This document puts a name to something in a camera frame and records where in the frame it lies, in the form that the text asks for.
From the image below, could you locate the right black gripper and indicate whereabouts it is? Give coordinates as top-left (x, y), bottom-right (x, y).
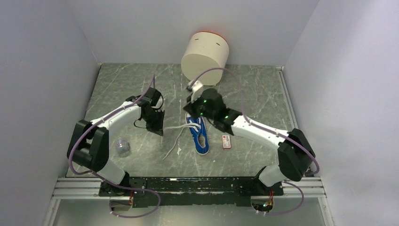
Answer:
top-left (183, 91), bottom-right (216, 121)

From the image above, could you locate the white shoelace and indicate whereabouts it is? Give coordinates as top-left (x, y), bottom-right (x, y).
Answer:
top-left (162, 122), bottom-right (201, 161)

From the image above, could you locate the blue canvas sneaker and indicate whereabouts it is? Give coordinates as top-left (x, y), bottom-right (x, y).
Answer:
top-left (185, 113), bottom-right (209, 155)

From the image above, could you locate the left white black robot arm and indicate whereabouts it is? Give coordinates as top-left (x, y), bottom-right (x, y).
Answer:
top-left (67, 87), bottom-right (165, 196)

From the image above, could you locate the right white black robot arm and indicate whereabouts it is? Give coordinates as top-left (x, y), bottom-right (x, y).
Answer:
top-left (184, 88), bottom-right (315, 195)

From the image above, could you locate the small red white box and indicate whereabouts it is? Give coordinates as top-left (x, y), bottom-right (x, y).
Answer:
top-left (222, 135), bottom-right (231, 149)

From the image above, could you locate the cream cylindrical container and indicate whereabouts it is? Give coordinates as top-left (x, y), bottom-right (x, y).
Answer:
top-left (181, 31), bottom-right (230, 81)

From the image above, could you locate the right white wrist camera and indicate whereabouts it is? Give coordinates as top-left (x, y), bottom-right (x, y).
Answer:
top-left (187, 81), bottom-right (204, 103)

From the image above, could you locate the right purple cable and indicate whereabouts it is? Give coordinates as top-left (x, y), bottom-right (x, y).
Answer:
top-left (187, 67), bottom-right (320, 216)

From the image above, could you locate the purple cable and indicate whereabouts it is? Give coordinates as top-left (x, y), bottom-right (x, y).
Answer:
top-left (68, 74), bottom-right (161, 218)
top-left (187, 67), bottom-right (320, 216)

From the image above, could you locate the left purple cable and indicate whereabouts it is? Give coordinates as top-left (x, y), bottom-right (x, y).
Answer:
top-left (68, 74), bottom-right (161, 218)

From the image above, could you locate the aluminium frame rail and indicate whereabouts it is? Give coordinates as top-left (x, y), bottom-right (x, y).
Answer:
top-left (43, 62), bottom-right (334, 226)

